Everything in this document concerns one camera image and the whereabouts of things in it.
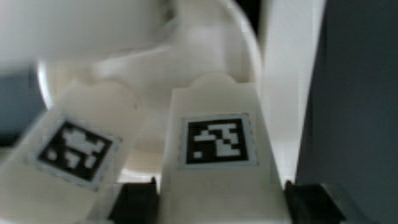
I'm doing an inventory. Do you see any white U-shaped fence wall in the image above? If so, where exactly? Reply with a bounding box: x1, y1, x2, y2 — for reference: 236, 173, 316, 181
257, 0, 326, 181

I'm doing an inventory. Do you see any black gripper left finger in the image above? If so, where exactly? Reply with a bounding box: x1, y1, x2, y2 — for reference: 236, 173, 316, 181
108, 179, 157, 224

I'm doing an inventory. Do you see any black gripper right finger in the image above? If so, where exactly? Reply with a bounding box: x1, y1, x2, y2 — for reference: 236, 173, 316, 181
284, 181, 362, 224

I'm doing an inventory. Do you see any white round stool seat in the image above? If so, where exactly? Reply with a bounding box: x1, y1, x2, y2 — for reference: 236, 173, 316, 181
38, 0, 261, 182

